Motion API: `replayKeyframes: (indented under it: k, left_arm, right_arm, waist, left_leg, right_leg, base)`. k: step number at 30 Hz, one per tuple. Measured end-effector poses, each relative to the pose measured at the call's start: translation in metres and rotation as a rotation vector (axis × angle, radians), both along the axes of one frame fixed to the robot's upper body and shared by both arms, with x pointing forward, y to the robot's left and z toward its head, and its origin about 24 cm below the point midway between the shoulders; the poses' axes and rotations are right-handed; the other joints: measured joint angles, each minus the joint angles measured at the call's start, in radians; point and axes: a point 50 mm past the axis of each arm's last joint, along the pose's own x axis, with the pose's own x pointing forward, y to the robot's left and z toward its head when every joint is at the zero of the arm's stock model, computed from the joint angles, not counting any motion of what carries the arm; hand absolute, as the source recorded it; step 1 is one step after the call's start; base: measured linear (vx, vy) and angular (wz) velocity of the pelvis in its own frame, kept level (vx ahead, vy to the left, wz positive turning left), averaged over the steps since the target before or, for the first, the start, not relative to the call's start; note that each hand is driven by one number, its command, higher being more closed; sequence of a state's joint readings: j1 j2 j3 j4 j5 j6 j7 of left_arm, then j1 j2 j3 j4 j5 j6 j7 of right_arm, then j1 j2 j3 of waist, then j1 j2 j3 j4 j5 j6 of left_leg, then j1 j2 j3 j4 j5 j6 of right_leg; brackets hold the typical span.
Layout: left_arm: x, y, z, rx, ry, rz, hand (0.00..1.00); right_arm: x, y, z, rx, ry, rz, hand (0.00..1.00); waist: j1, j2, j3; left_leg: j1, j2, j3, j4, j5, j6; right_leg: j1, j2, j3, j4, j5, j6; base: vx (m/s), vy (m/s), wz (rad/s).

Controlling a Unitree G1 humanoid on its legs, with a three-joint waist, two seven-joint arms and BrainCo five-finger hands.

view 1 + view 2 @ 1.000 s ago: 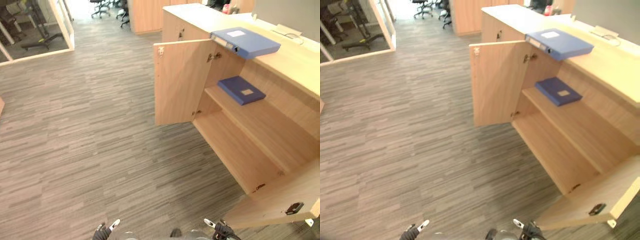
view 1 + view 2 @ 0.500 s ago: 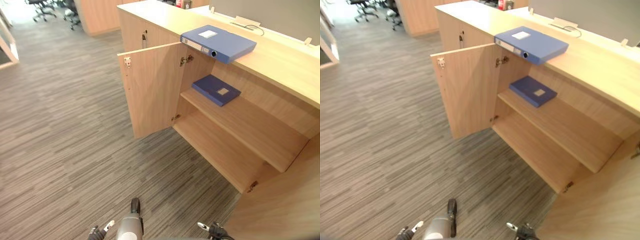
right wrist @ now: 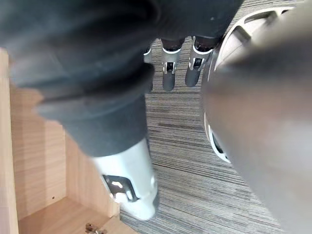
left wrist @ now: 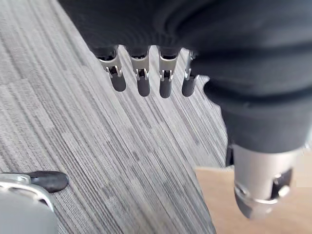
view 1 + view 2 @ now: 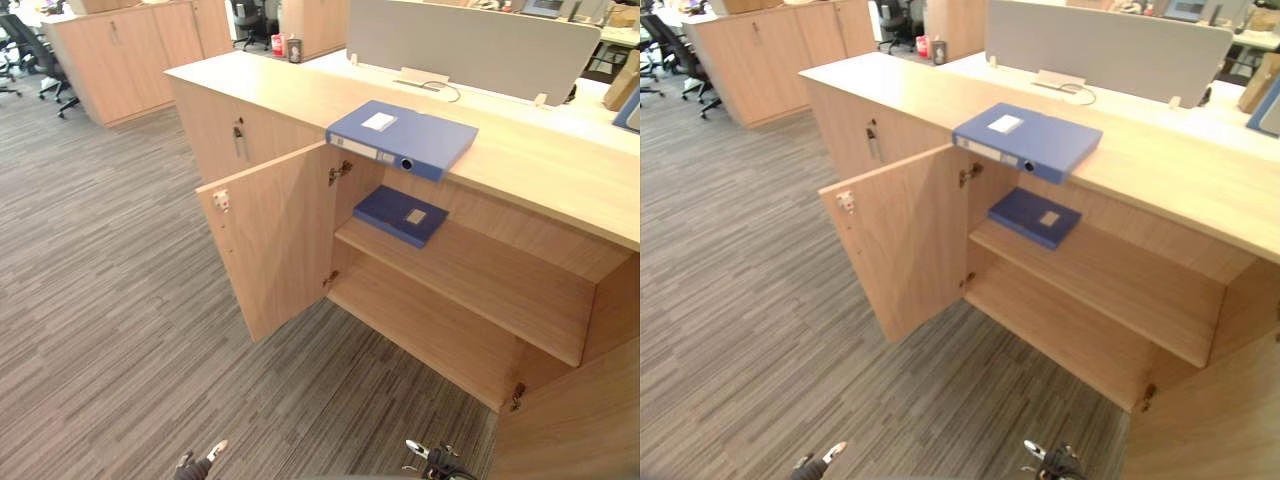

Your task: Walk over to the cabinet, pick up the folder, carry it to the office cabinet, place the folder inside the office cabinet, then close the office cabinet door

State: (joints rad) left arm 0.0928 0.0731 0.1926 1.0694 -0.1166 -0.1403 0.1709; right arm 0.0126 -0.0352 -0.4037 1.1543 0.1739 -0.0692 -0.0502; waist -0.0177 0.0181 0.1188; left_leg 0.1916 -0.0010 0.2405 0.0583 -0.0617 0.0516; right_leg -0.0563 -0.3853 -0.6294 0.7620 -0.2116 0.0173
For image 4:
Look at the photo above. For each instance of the dark robot foot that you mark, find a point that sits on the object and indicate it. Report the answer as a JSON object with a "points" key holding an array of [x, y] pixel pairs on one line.
{"points": [[50, 181]]}

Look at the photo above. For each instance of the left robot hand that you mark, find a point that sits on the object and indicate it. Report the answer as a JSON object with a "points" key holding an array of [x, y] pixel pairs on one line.
{"points": [[219, 48]]}

